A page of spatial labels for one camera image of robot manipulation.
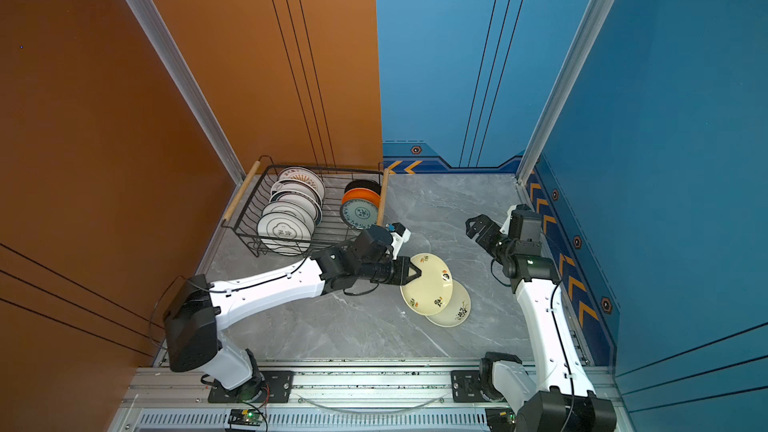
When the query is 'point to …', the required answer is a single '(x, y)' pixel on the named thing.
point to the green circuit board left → (245, 416)
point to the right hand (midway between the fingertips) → (476, 229)
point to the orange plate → (362, 193)
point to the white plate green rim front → (284, 233)
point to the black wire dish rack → (331, 229)
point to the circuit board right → (501, 419)
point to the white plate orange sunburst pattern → (303, 174)
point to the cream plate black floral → (457, 310)
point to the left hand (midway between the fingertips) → (423, 272)
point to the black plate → (363, 183)
